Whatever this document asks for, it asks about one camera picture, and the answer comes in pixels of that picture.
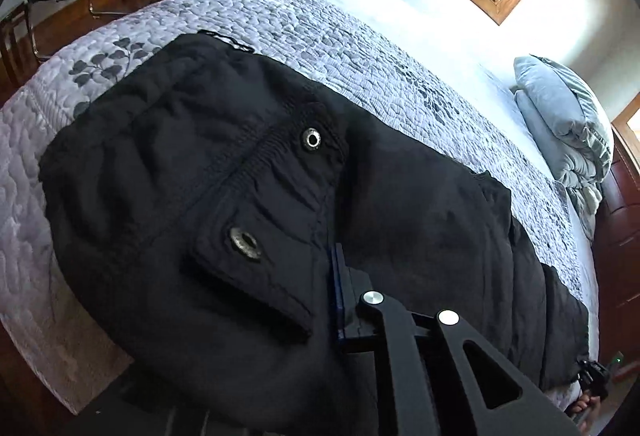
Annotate black quilted pants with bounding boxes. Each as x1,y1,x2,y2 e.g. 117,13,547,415
39,32,588,435

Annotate person's right hand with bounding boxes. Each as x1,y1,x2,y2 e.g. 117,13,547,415
568,393,601,432

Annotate dark wooden headboard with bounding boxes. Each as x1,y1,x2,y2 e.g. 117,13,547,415
592,135,640,369

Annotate side wooden framed window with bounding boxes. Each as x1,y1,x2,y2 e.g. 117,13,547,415
612,93,640,166

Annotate folded grey duvet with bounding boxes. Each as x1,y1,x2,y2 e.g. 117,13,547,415
513,55,614,240

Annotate grey quilted bedspread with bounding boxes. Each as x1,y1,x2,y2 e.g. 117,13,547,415
1,0,599,412

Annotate small dark wooden stool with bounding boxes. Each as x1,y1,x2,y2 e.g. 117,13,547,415
1,2,37,89

